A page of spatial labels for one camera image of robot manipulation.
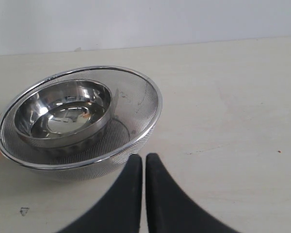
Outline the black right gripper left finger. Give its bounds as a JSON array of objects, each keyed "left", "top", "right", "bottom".
[{"left": 59, "top": 154, "right": 143, "bottom": 233}]

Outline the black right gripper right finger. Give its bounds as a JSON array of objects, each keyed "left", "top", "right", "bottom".
[{"left": 145, "top": 153, "right": 237, "bottom": 233}]

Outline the steel mesh colander bowl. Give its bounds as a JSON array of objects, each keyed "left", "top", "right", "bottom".
[{"left": 0, "top": 66, "right": 162, "bottom": 181}]

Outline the small stainless steel bowl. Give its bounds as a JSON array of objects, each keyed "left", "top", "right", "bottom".
[{"left": 14, "top": 79, "right": 115, "bottom": 156}]

